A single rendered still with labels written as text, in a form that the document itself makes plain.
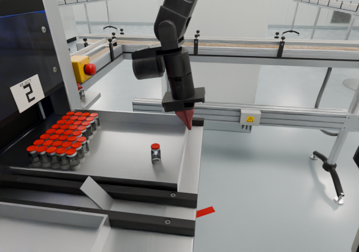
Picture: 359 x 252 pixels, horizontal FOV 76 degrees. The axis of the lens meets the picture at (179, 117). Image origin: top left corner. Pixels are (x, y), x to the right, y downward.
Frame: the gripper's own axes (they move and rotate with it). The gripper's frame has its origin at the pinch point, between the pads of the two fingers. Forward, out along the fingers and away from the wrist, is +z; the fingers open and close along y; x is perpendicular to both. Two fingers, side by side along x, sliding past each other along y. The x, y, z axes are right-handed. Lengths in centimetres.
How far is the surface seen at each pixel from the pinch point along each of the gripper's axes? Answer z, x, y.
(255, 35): 11, -142, -38
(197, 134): 3.7, -1.4, -1.4
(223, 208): 94, -49, -2
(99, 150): -1.0, 8.9, 21.5
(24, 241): -1.7, 32.6, 23.5
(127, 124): -0.3, -3.8, 18.7
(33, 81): -19.1, 4.9, 33.4
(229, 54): 6, -81, -15
